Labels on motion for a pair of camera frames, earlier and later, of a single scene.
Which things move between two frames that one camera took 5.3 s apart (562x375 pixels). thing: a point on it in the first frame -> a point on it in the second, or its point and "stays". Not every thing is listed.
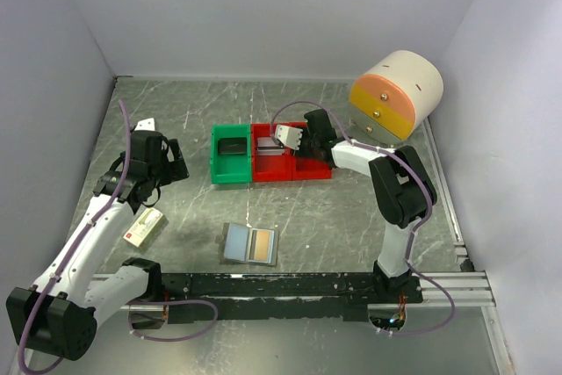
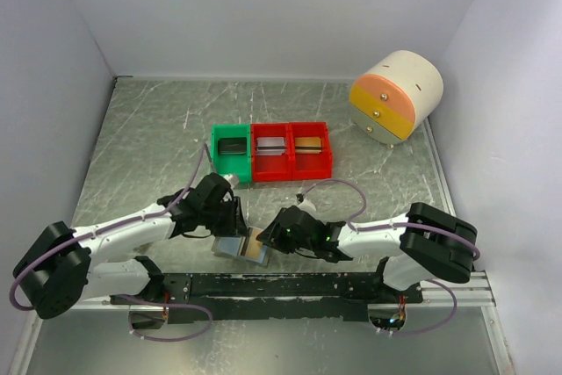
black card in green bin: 232,146 stays
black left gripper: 174,169 -> 236,225
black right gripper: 301,152 -> 273,236
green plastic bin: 231,154 stays
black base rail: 219,297 stays
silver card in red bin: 267,146 stays
